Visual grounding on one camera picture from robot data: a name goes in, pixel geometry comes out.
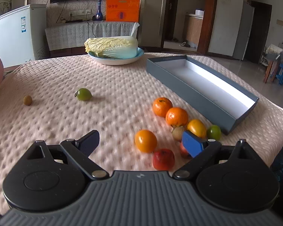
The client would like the round orange tomato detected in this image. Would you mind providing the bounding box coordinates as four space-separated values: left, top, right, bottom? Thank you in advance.
134 130 157 153

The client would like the brown kiwi fruit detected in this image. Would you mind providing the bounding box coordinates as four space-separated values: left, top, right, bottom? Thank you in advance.
171 126 185 142

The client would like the small brown longan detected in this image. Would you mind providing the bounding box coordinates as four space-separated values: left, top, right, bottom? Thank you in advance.
23 95 32 106

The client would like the cloth covered tv cabinet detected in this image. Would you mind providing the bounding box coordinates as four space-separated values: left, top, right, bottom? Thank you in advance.
45 21 139 51

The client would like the light blue ceramic plate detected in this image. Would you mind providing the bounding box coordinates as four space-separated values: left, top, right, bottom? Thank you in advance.
88 47 144 66

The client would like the mandarin orange with stem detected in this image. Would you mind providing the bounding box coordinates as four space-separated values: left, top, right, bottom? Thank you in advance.
152 97 173 118

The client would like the blue glass bottle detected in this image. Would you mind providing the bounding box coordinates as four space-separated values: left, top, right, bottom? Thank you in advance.
95 0 103 21

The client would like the yellow orange tomato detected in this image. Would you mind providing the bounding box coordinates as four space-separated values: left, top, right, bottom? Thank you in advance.
187 119 206 139

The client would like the white wall power strip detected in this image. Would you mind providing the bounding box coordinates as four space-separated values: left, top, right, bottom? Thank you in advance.
68 9 92 17

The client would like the green tomato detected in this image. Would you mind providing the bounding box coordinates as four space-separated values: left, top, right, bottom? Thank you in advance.
206 125 221 141
75 88 92 101

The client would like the napa cabbage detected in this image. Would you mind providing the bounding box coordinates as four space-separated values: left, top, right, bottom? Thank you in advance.
84 36 138 59

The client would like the pink quilted table cover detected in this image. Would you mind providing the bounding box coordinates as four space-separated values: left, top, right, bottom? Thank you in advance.
0 52 283 215

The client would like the red tomato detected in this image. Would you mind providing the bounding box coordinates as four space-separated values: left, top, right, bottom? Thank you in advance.
152 148 175 171
179 142 192 159

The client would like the wooden side table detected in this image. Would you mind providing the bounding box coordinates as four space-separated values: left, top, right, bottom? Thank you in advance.
263 43 283 83

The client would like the wooden kitchen cabinet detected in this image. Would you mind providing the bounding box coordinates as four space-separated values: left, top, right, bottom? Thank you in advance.
183 15 203 47

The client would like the orange gift box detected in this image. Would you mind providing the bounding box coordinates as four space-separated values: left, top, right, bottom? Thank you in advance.
106 0 140 22

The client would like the white chest freezer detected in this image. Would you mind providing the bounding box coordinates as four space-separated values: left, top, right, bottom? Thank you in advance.
0 4 49 68

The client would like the grey rectangular box tray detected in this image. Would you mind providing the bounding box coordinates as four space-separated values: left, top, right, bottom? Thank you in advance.
146 55 259 135

